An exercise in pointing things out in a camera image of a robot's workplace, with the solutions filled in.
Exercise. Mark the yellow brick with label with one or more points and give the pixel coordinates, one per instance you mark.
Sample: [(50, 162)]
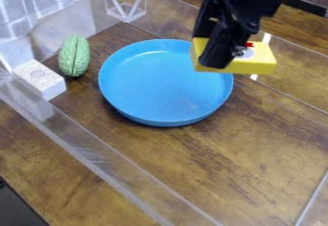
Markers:
[(258, 61)]

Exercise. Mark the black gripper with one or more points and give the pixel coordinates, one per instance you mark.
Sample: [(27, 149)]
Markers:
[(228, 41)]

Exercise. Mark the white speckled block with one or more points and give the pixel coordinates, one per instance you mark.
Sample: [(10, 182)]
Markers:
[(41, 79)]

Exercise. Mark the green textured gourd toy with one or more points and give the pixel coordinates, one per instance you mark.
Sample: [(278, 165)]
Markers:
[(74, 56)]

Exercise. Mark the clear acrylic enclosure wall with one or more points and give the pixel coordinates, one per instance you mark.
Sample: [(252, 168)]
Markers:
[(250, 167)]

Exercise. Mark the clear acrylic corner bracket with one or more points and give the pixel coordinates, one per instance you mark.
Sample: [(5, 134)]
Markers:
[(126, 10)]

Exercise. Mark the blue round tray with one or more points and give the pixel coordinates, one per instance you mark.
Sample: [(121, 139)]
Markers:
[(152, 85)]

